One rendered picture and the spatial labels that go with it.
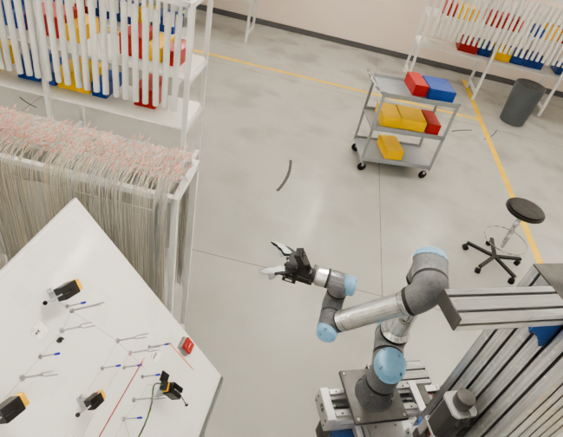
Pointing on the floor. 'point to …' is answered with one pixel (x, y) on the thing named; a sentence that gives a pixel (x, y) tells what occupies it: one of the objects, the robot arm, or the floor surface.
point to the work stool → (530, 211)
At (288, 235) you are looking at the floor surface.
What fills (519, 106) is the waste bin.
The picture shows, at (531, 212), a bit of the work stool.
